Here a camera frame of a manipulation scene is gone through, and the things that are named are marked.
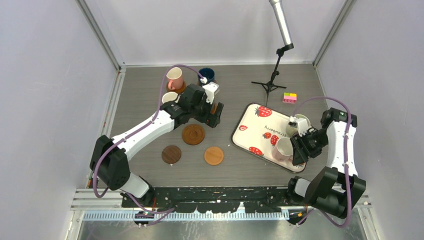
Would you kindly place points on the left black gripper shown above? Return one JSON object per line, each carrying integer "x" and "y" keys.
{"x": 213, "y": 119}

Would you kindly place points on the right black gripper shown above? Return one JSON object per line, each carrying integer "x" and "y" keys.
{"x": 310, "y": 153}

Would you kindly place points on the ridged wooden coaster four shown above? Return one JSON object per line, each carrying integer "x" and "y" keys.
{"x": 213, "y": 109}

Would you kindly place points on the pink white red-handled mug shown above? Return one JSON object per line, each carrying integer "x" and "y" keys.
{"x": 283, "y": 150}

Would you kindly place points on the glossy amber wooden coaster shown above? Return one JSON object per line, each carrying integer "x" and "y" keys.
{"x": 193, "y": 134}

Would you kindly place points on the light orange coaster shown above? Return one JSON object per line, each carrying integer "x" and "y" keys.
{"x": 213, "y": 155}

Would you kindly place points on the ridged wooden coaster one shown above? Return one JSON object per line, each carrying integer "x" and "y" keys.
{"x": 179, "y": 90}

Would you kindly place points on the white strawberry serving tray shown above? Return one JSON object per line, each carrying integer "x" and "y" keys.
{"x": 258, "y": 130}

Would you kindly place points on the dark blue mug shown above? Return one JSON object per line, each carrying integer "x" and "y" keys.
{"x": 207, "y": 75}

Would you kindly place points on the yellow-green handled mug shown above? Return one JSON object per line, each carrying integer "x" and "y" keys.
{"x": 170, "y": 97}

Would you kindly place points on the dark walnut coaster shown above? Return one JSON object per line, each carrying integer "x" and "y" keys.
{"x": 171, "y": 154}

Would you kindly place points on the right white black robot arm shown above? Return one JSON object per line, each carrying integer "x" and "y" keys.
{"x": 337, "y": 187}

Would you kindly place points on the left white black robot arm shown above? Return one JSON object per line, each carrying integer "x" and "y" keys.
{"x": 111, "y": 155}

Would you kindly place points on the pink yellow green toy block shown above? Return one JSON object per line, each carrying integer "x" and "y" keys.
{"x": 290, "y": 98}

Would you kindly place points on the black tripod microphone stand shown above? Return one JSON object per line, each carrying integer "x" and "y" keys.
{"x": 270, "y": 86}

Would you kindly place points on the silver microphone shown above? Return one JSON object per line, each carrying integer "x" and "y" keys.
{"x": 281, "y": 19}

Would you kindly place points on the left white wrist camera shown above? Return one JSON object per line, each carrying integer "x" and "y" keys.
{"x": 211, "y": 89}

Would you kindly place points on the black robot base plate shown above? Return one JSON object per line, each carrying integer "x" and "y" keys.
{"x": 217, "y": 200}

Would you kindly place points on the aluminium front rail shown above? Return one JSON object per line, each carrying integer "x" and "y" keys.
{"x": 85, "y": 199}

